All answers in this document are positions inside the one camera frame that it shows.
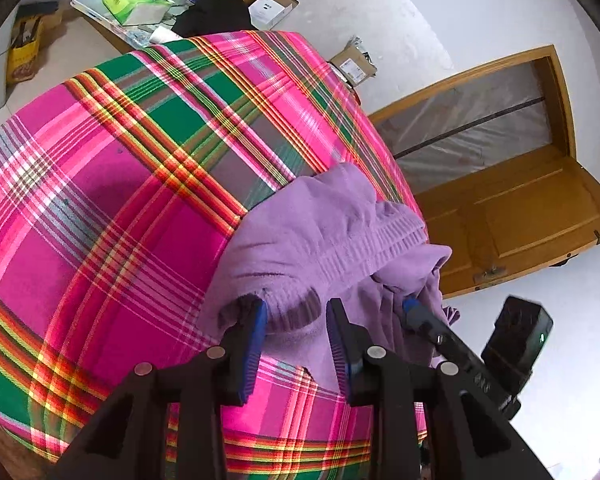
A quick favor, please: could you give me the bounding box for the white cardboard box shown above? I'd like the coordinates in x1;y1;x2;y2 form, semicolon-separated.
248;0;300;29

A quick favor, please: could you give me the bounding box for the metal door latch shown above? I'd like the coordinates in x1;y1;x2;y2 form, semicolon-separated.
472;265;508;288

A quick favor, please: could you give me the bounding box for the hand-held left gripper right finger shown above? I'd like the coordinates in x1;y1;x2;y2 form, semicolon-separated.
325;298;556;480

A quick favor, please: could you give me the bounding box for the black cloth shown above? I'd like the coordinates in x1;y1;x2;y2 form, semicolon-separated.
171;0;255;39

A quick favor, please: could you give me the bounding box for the white plastic tray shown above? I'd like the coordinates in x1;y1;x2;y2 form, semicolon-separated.
71;0;213;52

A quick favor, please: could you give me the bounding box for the brown cardboard box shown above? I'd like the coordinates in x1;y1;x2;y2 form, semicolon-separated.
328;36;379;87

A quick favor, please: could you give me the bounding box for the translucent door curtain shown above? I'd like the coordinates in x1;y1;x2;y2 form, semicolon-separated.
375;57;553;193

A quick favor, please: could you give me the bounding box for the yellow bag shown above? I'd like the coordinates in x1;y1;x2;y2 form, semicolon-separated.
6;2;61;85

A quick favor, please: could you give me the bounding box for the purple fleece garment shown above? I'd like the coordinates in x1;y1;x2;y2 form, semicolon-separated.
197;162;461;396

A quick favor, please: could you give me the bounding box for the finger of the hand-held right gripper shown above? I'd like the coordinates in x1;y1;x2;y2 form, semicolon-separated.
402;298;503;403

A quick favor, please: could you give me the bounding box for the pink green plaid blanket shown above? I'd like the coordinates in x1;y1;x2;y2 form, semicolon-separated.
0;30;428;476

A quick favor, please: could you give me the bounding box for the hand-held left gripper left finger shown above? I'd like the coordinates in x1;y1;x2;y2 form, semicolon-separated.
55;295;270;480

